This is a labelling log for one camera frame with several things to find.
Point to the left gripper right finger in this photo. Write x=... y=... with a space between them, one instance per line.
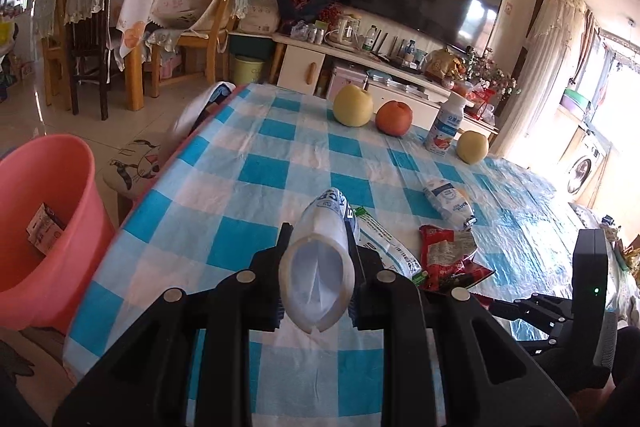
x=367 y=307

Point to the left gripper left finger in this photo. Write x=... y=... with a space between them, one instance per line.
x=266 y=307

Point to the crushed white paper cup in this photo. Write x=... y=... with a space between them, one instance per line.
x=316 y=275

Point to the red snack wrapper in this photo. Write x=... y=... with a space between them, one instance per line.
x=447 y=259

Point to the pink plastic bucket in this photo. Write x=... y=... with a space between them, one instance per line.
x=38 y=290

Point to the small white carton box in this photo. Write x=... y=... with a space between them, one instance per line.
x=45 y=229

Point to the blue white checkered tablecloth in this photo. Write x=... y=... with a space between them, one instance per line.
x=162 y=339

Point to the crumpled white milk pouch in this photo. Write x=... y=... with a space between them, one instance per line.
x=450 y=203

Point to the cat print stool cushion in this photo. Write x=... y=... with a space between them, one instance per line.
x=134 y=167

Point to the white yogurt drink bottle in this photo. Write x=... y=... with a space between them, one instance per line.
x=445 y=125

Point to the white washing machine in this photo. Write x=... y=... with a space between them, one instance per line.
x=582 y=167

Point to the right yellow pear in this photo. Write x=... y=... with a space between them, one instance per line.
x=472 y=147

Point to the yellow pear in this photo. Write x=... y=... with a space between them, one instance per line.
x=353 y=106
x=472 y=147

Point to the red apple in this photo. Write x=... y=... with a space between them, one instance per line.
x=394 y=118

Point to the left yellow pear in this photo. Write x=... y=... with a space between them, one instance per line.
x=353 y=106

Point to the green waste bin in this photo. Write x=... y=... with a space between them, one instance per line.
x=246 y=70

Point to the pink storage box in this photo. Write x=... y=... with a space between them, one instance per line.
x=341 y=77

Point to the white tv cabinet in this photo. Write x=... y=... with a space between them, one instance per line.
x=306 y=68

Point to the light wooden chair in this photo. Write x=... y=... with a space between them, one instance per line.
x=218 y=16

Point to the white electric kettle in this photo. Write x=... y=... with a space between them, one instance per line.
x=345 y=32

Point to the cream lace curtain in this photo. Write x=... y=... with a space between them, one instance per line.
x=557 y=27

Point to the dark wooden chair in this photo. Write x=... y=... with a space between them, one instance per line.
x=86 y=30

